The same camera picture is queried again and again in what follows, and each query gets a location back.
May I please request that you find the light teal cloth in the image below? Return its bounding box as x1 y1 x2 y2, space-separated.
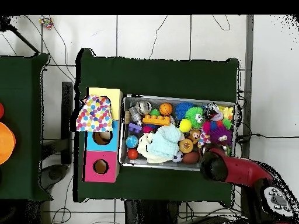
148 124 184 159

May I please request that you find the brown monkey toy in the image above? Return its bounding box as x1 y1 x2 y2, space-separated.
189 129 203 145

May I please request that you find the colourful patterned cloth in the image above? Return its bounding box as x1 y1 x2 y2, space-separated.
75 94 114 133

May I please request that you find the shallow clear bin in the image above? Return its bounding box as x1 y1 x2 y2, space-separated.
119 95 237 173

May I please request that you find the wooden box with three holes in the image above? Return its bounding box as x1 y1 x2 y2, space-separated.
83 86 124 184

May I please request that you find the orange building block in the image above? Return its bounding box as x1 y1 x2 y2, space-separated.
142 114 171 128

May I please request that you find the crushed silver can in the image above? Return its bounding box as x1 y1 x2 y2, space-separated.
135 100 152 115

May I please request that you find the small orange basketball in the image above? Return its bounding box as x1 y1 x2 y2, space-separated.
159 102 173 116

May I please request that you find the cream yellow cloth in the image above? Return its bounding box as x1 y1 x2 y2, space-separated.
136 134 173 164

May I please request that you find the blue globe ball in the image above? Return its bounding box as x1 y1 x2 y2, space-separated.
126 135 140 149

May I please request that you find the yellow ball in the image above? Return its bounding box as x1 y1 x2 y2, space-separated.
179 118 193 133

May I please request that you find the blue spiky ball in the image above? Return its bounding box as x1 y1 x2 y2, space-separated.
175 101 194 120

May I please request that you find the small soccer ball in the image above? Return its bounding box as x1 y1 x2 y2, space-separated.
172 151 184 164

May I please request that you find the green spiky ball with eyes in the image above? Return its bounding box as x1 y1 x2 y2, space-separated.
185 106 205 128

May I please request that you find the dark green table cloth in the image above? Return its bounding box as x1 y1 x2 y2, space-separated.
74 48 240 204

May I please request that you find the small brown football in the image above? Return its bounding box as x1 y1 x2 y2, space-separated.
182 150 201 165

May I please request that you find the purple spiky monster toy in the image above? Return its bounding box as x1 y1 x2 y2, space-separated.
210 127 234 146

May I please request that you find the green covered side table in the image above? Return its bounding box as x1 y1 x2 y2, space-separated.
0 53 50 201

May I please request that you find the orange bowl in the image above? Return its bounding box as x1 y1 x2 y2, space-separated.
0 121 17 166

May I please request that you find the small colourful toy on floor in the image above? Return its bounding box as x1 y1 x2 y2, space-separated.
39 16 54 30

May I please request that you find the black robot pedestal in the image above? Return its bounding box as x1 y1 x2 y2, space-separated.
123 199 180 224

